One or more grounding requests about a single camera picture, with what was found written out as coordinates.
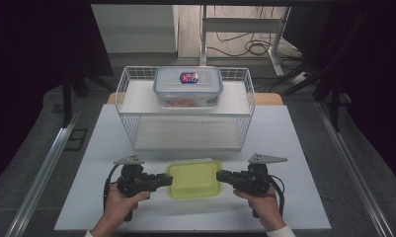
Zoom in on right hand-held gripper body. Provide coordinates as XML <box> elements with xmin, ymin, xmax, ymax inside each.
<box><xmin>237</xmin><ymin>152</ymin><xmax>289</xmax><ymax>198</ymax></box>

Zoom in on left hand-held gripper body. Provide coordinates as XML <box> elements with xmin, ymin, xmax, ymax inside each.
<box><xmin>113</xmin><ymin>153</ymin><xmax>151</xmax><ymax>198</ymax></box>

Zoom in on green plastic container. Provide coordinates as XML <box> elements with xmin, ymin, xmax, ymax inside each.
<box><xmin>164</xmin><ymin>158</ymin><xmax>224</xmax><ymax>201</ymax></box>

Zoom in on white wire shelf rack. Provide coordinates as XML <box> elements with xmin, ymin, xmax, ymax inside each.
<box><xmin>115</xmin><ymin>65</ymin><xmax>257</xmax><ymax>152</ymax></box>

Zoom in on clear blue-rimmed lidded container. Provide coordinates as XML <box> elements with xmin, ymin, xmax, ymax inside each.
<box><xmin>152</xmin><ymin>65</ymin><xmax>225</xmax><ymax>110</ymax></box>

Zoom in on person's right hand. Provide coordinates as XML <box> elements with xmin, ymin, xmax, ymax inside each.
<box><xmin>232</xmin><ymin>187</ymin><xmax>285</xmax><ymax>233</ymax></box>

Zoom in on person's left hand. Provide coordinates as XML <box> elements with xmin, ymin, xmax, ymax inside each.
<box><xmin>101</xmin><ymin>182</ymin><xmax>152</xmax><ymax>233</ymax></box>

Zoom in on black floor plate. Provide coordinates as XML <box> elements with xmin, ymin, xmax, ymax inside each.
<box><xmin>63</xmin><ymin>127</ymin><xmax>89</xmax><ymax>152</ymax></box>

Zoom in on wooden table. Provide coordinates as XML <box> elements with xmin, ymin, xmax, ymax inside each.
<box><xmin>106</xmin><ymin>91</ymin><xmax>284</xmax><ymax>107</ymax></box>

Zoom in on black metal stand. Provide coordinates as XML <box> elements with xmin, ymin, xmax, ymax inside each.
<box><xmin>61</xmin><ymin>63</ymin><xmax>116</xmax><ymax>129</ymax></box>
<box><xmin>277</xmin><ymin>9</ymin><xmax>376</xmax><ymax>133</ymax></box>

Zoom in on white power strip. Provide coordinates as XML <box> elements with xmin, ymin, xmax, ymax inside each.
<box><xmin>290</xmin><ymin>71</ymin><xmax>310</xmax><ymax>86</ymax></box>

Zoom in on white cabinet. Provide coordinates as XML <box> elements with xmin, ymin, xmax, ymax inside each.
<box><xmin>91</xmin><ymin>3</ymin><xmax>180</xmax><ymax>55</ymax></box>

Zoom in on dark curtain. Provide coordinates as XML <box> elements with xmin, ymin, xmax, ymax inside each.
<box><xmin>0</xmin><ymin>0</ymin><xmax>115</xmax><ymax>194</ymax></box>
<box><xmin>282</xmin><ymin>0</ymin><xmax>396</xmax><ymax>191</ymax></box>

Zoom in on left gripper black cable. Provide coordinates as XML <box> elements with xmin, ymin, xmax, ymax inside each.
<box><xmin>102</xmin><ymin>163</ymin><xmax>121</xmax><ymax>212</ymax></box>

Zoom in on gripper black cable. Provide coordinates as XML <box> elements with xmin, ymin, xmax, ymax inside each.
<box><xmin>268</xmin><ymin>174</ymin><xmax>286</xmax><ymax>217</ymax></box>
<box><xmin>102</xmin><ymin>163</ymin><xmax>121</xmax><ymax>212</ymax></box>

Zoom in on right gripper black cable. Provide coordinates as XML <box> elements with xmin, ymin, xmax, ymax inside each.
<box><xmin>268</xmin><ymin>174</ymin><xmax>286</xmax><ymax>217</ymax></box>

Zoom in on aluminium rail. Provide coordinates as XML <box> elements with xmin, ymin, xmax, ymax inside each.
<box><xmin>313</xmin><ymin>100</ymin><xmax>396</xmax><ymax>237</ymax></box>
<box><xmin>4</xmin><ymin>108</ymin><xmax>82</xmax><ymax>237</ymax></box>

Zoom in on black floor cables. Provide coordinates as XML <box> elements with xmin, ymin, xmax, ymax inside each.
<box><xmin>206</xmin><ymin>5</ymin><xmax>306</xmax><ymax>72</ymax></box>

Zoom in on white metal desk frame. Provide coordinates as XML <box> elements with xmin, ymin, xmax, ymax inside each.
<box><xmin>198</xmin><ymin>4</ymin><xmax>292</xmax><ymax>78</ymax></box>

